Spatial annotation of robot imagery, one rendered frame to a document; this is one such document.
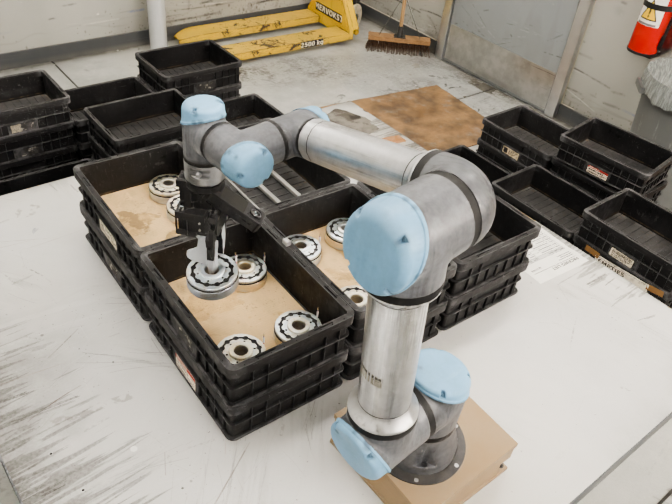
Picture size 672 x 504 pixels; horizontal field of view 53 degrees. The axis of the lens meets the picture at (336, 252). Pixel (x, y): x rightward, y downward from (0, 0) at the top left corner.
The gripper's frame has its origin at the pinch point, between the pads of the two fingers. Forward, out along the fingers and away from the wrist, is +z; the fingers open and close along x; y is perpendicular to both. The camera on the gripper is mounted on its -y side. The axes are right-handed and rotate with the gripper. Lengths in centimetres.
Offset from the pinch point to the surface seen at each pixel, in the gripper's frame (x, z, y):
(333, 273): -21.3, 16.2, -22.4
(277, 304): -7.5, 16.2, -11.4
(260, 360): 18.2, 6.5, -13.0
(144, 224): -28.5, 16.1, 27.0
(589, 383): -12, 29, -87
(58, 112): -127, 45, 101
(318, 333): 8.9, 6.5, -22.6
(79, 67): -277, 99, 166
